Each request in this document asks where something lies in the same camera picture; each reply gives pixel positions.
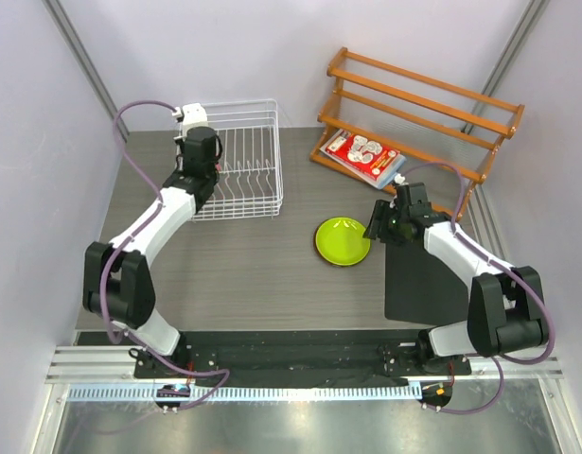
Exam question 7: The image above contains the lime green plate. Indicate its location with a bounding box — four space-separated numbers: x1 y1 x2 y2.
315 217 371 267

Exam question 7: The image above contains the red floral plate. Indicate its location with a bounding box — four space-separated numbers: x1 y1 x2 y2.
311 231 320 256

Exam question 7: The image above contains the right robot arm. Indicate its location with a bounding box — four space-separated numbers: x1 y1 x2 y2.
363 183 556 374

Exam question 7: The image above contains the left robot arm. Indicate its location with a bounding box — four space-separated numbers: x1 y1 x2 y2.
82 126 223 377

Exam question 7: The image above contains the orange wooden shelf rack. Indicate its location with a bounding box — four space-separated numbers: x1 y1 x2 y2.
309 47 525 196

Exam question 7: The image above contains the black clipboard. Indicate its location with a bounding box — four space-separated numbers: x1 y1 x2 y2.
384 243 468 326

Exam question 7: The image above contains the blue mesh zip pouch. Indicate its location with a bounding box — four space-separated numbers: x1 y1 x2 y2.
318 129 407 191

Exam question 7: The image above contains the red comic book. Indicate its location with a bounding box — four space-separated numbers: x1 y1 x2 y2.
326 130 401 183

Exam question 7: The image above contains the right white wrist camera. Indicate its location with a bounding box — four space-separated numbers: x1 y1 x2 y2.
393 173 406 186

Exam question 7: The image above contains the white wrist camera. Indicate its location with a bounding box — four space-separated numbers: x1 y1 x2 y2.
171 103 208 138
393 173 406 186

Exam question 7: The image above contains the white wire dish rack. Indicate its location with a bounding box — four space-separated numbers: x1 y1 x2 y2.
193 99 283 221

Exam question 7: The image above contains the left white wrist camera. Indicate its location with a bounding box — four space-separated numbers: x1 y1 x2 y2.
171 103 208 138

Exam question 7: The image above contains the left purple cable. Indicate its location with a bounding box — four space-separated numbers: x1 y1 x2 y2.
81 100 231 434

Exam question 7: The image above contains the purple cable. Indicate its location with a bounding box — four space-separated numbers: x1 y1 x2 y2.
81 100 231 434
387 162 556 416

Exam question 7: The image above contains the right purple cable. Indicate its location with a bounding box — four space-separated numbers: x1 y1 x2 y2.
387 162 556 416

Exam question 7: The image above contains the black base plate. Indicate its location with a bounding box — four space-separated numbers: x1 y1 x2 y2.
132 329 472 390

